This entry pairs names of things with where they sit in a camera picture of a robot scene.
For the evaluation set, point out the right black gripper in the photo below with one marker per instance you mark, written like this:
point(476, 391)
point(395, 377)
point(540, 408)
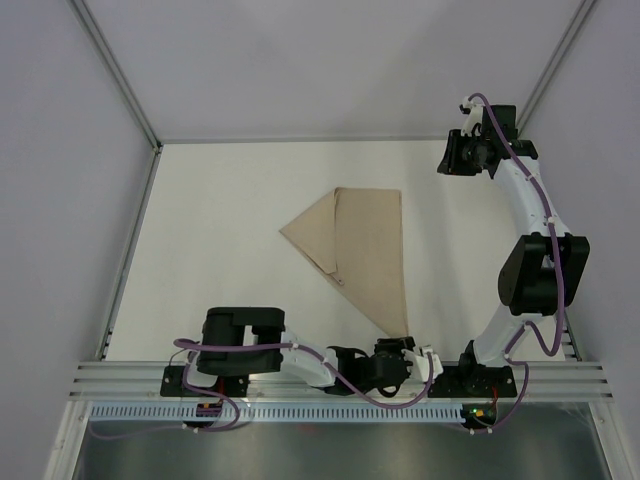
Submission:
point(451, 163)

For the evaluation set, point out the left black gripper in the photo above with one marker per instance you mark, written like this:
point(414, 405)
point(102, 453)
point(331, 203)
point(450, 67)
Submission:
point(395, 344)

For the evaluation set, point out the beige cloth napkin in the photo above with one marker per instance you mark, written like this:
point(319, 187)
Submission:
point(358, 233)

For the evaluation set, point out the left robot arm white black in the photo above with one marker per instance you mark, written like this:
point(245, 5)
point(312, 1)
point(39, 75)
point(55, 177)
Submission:
point(243, 341)

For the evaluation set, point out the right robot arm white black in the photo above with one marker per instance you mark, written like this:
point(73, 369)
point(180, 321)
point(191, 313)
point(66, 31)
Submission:
point(541, 275)

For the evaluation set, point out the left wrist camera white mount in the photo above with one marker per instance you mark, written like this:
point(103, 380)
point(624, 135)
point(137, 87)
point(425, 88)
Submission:
point(424, 364)

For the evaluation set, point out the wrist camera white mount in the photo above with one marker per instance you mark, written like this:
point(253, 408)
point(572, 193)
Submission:
point(474, 111)
point(424, 364)

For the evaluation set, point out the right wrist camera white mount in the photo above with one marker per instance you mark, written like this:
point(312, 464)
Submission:
point(474, 111)

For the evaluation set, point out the white slotted cable duct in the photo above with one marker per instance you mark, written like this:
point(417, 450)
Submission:
point(277, 412)

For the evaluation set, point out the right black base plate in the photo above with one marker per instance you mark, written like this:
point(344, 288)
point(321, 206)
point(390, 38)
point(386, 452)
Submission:
point(482, 382)

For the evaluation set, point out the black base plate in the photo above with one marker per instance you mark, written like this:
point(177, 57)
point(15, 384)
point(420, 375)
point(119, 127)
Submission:
point(482, 382)
point(172, 385)

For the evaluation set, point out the right aluminium frame post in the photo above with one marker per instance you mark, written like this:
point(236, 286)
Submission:
point(556, 60)

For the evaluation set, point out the aluminium frame post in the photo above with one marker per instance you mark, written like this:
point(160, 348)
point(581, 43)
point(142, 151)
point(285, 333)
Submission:
point(100, 44)
point(556, 60)

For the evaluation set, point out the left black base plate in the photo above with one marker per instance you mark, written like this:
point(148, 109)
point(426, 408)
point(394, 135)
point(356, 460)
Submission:
point(172, 385)

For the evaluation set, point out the aluminium front rail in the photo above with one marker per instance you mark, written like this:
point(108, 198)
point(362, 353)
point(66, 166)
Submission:
point(535, 381)

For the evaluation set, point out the left aluminium frame post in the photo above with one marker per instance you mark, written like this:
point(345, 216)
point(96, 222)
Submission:
point(100, 44)

